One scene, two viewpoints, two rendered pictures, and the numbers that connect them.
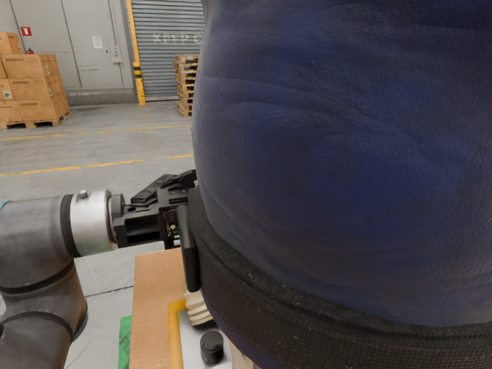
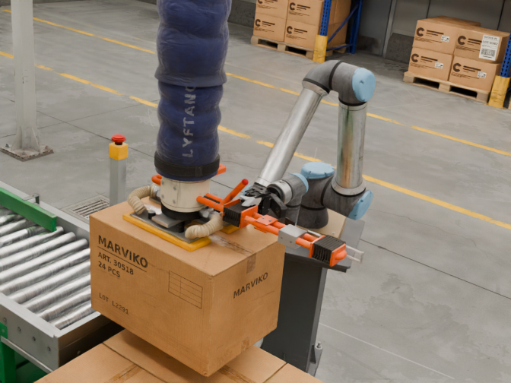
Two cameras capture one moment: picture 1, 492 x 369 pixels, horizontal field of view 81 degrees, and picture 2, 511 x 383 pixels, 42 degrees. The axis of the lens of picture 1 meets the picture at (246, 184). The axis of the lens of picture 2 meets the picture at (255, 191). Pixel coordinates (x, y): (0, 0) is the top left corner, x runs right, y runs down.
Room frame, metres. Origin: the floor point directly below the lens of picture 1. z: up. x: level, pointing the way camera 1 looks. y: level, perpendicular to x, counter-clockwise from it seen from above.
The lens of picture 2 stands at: (2.03, -1.19, 2.16)
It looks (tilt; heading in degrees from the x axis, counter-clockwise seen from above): 24 degrees down; 142
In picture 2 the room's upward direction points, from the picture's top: 6 degrees clockwise
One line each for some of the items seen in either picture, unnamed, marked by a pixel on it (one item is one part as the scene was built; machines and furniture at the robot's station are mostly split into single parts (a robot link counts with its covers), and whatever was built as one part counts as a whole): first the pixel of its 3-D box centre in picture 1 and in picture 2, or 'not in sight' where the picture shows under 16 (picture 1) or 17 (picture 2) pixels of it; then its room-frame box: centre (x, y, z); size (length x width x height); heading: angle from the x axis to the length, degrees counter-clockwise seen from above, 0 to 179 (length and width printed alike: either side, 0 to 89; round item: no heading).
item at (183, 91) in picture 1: (199, 83); not in sight; (7.53, 1.17, 0.65); 1.29 x 1.10 x 1.31; 19
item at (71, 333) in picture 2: not in sight; (124, 304); (-0.08, -0.17, 0.58); 0.70 x 0.03 x 0.06; 109
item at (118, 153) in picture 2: not in sight; (116, 234); (-0.79, 0.12, 0.50); 0.07 x 0.07 x 1.00; 19
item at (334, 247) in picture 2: not in sight; (327, 250); (0.76, 0.09, 1.20); 0.08 x 0.07 x 0.05; 17
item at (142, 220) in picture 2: not in sight; (165, 224); (0.21, -0.16, 1.09); 0.34 x 0.10 x 0.05; 17
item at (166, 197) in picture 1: (159, 214); (262, 199); (0.37, 0.13, 1.20); 0.12 x 0.09 x 0.08; 109
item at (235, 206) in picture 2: not in sight; (239, 213); (0.42, 0.00, 1.20); 0.10 x 0.08 x 0.06; 107
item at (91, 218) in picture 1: (99, 220); (277, 193); (0.35, 0.21, 1.20); 0.09 x 0.05 x 0.10; 19
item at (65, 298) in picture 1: (45, 304); (284, 213); (0.30, 0.29, 1.09); 0.12 x 0.09 x 0.12; 18
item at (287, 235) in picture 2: not in sight; (292, 236); (0.63, 0.06, 1.20); 0.07 x 0.07 x 0.04; 17
